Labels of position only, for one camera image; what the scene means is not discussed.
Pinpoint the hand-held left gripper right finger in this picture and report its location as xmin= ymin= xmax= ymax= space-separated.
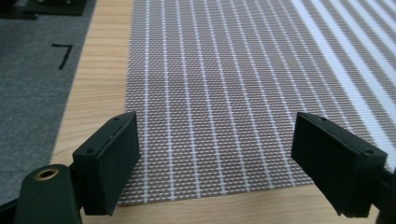
xmin=290 ymin=111 xmax=389 ymax=218

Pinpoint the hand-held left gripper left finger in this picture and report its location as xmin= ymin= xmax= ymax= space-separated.
xmin=71 ymin=111 xmax=142 ymax=217

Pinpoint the brown white striped woven placemat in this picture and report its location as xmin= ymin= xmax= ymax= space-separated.
xmin=117 ymin=0 xmax=396 ymax=207

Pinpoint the dark equipment base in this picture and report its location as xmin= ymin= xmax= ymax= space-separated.
xmin=0 ymin=0 xmax=89 ymax=21

